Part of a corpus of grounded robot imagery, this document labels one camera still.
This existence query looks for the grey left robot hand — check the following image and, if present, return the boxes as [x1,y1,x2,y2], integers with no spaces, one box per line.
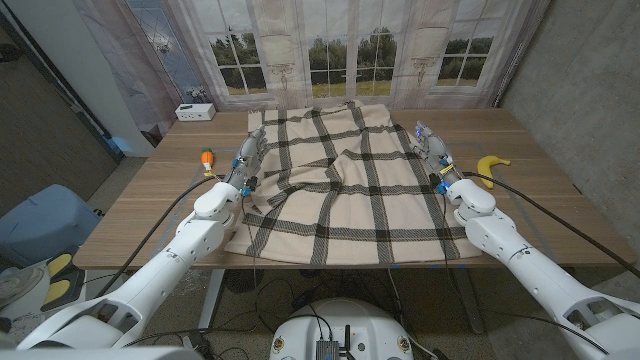
[224,124,269,197]

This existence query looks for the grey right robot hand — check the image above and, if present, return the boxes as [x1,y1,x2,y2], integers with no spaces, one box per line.
[409,120,464,195]

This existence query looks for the yellow toy banana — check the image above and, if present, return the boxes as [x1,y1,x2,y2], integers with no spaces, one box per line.
[476,155,512,190]

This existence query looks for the cream plaid scarf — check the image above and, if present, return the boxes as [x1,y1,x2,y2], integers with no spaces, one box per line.
[224,99,484,266]

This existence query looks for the white power strip box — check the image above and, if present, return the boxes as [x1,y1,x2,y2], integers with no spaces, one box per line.
[174,103,217,122]

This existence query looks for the black round fan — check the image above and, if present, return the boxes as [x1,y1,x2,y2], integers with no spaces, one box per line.
[223,269,265,294]

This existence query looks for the printed window backdrop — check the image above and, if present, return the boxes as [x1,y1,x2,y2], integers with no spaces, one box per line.
[72,0,551,146]

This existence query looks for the white table leg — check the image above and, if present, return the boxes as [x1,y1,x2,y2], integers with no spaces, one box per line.
[198,269,226,334]

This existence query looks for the grey table leg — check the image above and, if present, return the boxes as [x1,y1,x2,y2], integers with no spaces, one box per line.
[452,268,486,335]

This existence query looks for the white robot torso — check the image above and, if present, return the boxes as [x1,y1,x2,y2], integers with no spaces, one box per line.
[269,298,415,360]

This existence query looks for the grey electronics box on torso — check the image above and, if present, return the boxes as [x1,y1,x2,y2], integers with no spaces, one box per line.
[315,339,341,360]

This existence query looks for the blue-grey plastic container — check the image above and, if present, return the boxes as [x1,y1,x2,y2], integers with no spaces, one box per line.
[0,183,104,269]

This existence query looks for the black foot pedal yellow pads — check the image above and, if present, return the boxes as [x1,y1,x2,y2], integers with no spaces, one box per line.
[39,244,87,314]

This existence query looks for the white sneaker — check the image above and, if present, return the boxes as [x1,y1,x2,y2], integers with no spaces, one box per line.
[0,264,49,310]

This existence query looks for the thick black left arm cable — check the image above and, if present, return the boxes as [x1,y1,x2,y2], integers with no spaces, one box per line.
[93,173,226,299]

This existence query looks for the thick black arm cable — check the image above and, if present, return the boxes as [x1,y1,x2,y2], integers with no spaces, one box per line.
[93,173,226,299]
[462,171,640,280]

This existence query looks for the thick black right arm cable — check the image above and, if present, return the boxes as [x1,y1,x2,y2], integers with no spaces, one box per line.
[462,171,640,280]

